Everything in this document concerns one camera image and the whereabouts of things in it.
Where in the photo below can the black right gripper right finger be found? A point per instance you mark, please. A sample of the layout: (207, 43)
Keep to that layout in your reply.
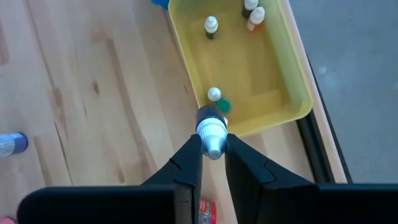
(295, 205)

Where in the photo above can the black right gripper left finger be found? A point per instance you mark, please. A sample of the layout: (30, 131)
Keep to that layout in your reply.
(124, 205)

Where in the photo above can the small metal tin box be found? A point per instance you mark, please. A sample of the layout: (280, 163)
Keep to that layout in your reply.
(207, 213)

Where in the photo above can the small yellow dropper bottle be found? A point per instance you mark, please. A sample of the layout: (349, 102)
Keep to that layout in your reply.
(213, 137)

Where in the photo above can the pink food colour bottle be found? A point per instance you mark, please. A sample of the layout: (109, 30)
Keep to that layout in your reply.
(6, 221)

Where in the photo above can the small white-capped dropper bottle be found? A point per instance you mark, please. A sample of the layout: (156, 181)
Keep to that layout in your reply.
(214, 94)

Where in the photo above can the yellow plastic bin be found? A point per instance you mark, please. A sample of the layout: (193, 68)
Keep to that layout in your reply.
(248, 68)

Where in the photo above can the blue plastic basket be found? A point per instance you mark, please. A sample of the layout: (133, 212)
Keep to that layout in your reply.
(160, 2)

